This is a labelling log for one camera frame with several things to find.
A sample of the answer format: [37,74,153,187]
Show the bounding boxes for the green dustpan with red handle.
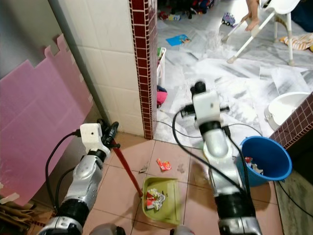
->
[111,141,182,226]

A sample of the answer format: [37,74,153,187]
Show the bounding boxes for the pink plastic item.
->
[156,86,168,109]

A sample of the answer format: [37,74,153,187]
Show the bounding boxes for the blue picture book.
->
[165,33,191,47]

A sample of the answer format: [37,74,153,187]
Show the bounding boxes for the red snack wrapper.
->
[156,158,172,172]

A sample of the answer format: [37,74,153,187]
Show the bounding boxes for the pink foam board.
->
[0,33,94,207]

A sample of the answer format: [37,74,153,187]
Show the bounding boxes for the small toy car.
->
[221,12,237,27]

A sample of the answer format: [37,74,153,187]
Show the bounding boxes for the crumpled red white wrappers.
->
[145,188,167,211]

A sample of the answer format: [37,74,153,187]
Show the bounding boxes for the person's bare leg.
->
[242,0,261,31]

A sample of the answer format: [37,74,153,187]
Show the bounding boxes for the white plastic basin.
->
[264,91,313,132]

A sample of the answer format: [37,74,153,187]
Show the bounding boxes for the trash inside bucket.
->
[244,157,266,176]

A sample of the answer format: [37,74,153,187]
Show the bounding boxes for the blue plastic bucket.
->
[239,136,293,188]

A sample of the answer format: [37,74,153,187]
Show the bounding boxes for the orange striped cloth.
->
[278,33,313,52]

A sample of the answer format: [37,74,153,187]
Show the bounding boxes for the white high chair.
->
[223,0,302,67]

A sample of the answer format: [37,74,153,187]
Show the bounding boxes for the brown cardboard scraps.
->
[0,192,39,227]

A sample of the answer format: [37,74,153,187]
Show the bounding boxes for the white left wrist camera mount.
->
[80,123,104,153]

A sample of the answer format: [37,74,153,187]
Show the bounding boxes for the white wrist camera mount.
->
[80,123,104,153]
[192,92,222,124]

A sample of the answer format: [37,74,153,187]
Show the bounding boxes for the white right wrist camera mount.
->
[192,92,222,124]

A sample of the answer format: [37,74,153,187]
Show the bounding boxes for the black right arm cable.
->
[172,109,250,196]

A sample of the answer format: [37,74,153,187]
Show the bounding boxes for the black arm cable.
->
[45,129,82,216]
[172,109,250,196]

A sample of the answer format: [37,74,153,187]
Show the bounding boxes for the black floor cable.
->
[224,122,266,138]

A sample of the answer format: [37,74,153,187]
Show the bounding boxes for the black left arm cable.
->
[45,129,82,216]

